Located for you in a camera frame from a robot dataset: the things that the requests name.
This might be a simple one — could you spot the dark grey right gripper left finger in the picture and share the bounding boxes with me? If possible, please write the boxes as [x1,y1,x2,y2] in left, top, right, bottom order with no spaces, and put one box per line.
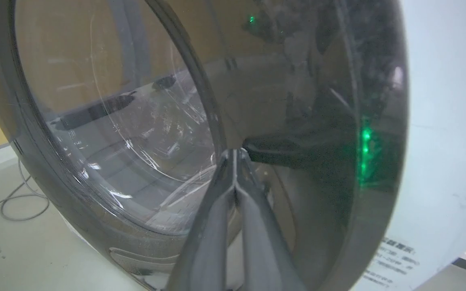
[165,149,237,291]

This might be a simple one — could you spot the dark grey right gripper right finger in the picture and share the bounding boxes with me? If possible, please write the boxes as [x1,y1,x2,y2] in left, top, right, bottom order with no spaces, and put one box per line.
[235,148,307,291]

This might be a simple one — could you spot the round glass washing machine door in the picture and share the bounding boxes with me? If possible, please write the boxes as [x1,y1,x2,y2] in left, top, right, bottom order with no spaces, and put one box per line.
[0,0,410,291]

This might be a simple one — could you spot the white washing machine body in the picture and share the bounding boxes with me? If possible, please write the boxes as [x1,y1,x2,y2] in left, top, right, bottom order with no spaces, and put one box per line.
[350,0,466,291]

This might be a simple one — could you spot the white warning label sticker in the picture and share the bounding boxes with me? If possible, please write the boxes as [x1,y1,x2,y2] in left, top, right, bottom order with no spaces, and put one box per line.
[362,238,420,288]

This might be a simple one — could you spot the thin grey floor cable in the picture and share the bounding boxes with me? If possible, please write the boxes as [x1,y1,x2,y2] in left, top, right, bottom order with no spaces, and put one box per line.
[0,158,50,225]

